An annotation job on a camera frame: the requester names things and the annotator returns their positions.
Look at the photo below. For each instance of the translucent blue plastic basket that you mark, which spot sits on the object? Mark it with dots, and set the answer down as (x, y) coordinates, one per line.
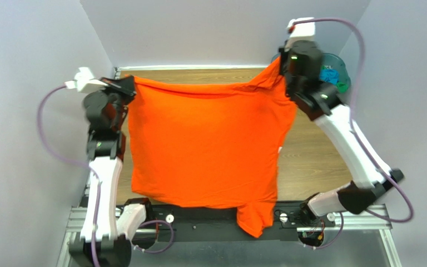
(337, 66)

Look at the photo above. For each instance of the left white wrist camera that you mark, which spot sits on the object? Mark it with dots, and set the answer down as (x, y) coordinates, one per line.
(85, 82)

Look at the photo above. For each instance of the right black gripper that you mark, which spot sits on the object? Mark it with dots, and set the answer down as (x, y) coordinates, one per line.
(285, 69)

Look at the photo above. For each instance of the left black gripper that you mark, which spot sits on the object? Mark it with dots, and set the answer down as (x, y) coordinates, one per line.
(123, 87)

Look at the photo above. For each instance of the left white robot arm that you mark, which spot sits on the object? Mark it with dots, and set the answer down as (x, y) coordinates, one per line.
(105, 240)

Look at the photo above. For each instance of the blue t shirt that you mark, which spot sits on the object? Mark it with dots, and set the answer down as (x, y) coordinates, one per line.
(329, 75)

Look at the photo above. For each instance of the orange t shirt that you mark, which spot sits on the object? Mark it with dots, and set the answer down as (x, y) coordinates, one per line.
(213, 145)

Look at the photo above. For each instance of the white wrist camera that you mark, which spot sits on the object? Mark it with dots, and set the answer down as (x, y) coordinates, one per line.
(85, 82)
(300, 32)

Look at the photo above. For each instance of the green t shirt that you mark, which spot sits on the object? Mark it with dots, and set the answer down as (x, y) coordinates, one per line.
(341, 86)

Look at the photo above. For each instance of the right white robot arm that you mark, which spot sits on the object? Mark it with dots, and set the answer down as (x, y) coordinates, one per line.
(320, 101)

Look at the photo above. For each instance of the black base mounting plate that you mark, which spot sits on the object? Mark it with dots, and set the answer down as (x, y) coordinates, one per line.
(290, 223)

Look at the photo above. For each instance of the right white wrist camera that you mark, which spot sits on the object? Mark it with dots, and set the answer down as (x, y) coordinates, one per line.
(300, 32)

